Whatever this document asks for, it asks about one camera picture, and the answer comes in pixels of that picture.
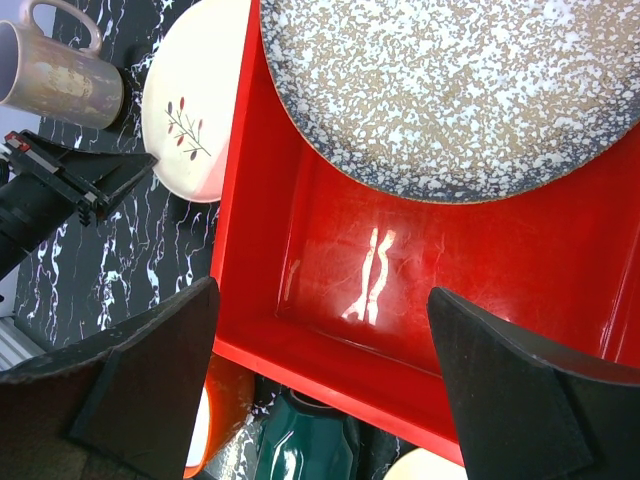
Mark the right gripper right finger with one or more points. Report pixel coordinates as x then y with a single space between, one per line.
527 407

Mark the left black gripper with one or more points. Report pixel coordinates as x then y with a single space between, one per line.
94 188

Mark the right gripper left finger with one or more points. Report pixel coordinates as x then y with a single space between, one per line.
120 404

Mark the pink cream round plate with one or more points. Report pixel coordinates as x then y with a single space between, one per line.
189 98

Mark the speckled grey large plate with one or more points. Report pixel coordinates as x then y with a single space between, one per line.
455 102

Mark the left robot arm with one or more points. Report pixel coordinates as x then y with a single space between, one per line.
30 214

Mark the red plastic bin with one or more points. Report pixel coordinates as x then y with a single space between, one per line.
324 282

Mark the iridescent pink cup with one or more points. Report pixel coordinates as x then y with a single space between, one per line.
45 77

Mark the orange white square bowl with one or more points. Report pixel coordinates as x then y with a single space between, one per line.
226 400

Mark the dark green mug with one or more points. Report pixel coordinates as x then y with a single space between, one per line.
304 438

